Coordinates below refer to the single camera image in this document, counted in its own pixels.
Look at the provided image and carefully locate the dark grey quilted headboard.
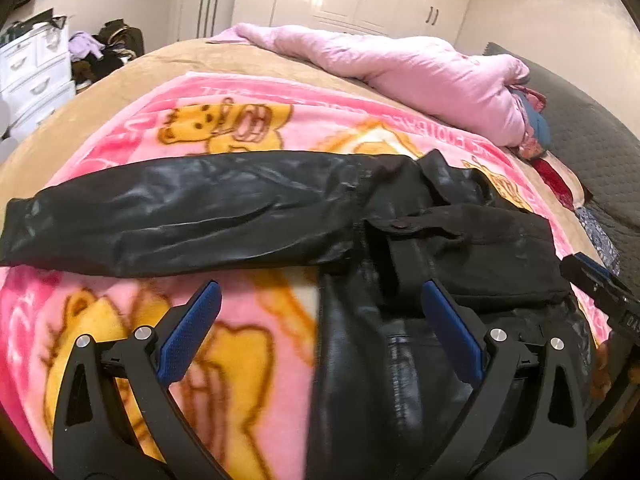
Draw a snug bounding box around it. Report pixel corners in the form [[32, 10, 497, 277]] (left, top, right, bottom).
[[482, 42, 640, 286]]

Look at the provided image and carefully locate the red cloth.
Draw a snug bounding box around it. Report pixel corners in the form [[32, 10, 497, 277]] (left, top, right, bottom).
[[529, 156, 577, 212]]

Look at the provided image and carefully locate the tan bed sheet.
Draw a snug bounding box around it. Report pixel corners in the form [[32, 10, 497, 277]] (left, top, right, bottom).
[[0, 37, 608, 271]]

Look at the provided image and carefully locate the pink bear printed blanket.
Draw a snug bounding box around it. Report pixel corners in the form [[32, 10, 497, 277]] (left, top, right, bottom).
[[0, 71, 613, 480]]

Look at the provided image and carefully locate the white drawer unit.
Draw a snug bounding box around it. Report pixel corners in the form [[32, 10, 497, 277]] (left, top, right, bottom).
[[0, 22, 77, 141]]

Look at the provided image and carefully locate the pile of dark clothes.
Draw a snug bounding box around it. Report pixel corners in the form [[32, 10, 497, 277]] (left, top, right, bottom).
[[70, 19, 146, 93]]

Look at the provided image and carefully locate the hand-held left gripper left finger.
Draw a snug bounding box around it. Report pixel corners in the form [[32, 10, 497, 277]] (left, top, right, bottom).
[[52, 280, 232, 480]]

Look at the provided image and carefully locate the pink quilt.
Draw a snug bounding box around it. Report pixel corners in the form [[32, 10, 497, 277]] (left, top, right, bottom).
[[207, 22, 532, 148]]

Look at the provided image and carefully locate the blue grey patterned cloth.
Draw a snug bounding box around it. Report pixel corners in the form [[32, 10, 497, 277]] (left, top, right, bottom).
[[574, 206, 622, 277]]

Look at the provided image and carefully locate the black leather jacket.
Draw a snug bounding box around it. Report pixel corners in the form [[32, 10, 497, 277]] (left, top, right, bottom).
[[0, 149, 596, 480]]

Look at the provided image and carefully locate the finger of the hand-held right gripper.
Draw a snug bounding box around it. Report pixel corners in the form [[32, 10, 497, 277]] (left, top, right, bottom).
[[560, 253, 635, 308]]

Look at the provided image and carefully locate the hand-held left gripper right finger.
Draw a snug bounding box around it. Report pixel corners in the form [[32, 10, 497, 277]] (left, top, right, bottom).
[[420, 280, 588, 480]]

